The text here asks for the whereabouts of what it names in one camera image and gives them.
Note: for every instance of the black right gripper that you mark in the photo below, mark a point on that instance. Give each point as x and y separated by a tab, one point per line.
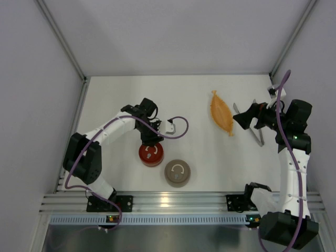
254	115

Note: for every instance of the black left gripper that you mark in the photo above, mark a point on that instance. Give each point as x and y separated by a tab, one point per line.
150	138

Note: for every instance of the red round lid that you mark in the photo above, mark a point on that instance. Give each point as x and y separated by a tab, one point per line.
151	153

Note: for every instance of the metal tongs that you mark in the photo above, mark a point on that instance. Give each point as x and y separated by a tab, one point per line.
258	136

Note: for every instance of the brown round lid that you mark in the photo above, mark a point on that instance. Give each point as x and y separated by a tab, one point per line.
177	170

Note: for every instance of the beige band metal container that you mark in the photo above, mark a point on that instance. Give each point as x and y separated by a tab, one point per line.
177	184

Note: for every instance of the red band metal container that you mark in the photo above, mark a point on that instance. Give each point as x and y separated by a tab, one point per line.
152	163

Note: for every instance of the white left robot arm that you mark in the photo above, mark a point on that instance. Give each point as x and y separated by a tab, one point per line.
83	158

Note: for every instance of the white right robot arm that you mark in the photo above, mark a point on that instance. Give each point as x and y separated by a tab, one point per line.
287	221

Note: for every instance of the woven bamboo boat tray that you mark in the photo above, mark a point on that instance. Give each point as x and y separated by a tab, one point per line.
221	114

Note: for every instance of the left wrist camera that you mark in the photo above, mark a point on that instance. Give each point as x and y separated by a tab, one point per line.
170	127

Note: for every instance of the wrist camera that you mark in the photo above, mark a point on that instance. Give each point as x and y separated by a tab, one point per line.
170	127
273	92

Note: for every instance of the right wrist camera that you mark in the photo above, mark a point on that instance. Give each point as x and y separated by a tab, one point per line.
273	92

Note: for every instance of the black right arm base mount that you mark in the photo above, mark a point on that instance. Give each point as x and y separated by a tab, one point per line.
239	203

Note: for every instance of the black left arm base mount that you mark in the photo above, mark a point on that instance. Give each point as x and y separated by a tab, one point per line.
124	202

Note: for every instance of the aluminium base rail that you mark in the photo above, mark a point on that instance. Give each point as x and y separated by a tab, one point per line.
143	202

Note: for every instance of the slotted grey cable duct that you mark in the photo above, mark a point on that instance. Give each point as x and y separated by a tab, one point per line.
156	219

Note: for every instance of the right aluminium frame post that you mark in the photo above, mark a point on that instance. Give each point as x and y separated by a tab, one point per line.
294	34

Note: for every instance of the aluminium frame post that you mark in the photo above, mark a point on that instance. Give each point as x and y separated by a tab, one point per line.
294	34
48	16

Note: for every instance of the left aluminium frame post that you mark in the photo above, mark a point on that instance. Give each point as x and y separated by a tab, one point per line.
48	16

